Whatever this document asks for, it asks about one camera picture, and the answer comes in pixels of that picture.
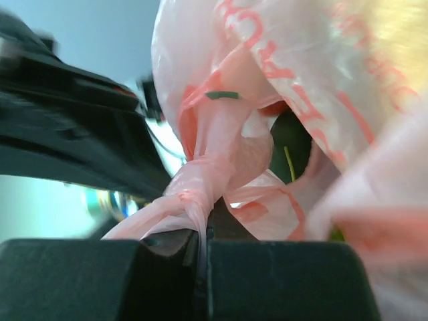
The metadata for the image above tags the pink plastic bag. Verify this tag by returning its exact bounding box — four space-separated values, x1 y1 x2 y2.
107 1 427 320

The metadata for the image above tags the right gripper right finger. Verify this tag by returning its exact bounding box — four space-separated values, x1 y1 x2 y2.
207 200 381 320

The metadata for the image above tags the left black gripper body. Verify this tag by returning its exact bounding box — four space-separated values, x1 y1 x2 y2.
1 13 167 197

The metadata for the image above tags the green avocado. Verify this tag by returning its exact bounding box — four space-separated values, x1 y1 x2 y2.
270 110 312 184

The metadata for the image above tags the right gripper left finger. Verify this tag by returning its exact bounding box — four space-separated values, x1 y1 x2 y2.
1 230 198 320

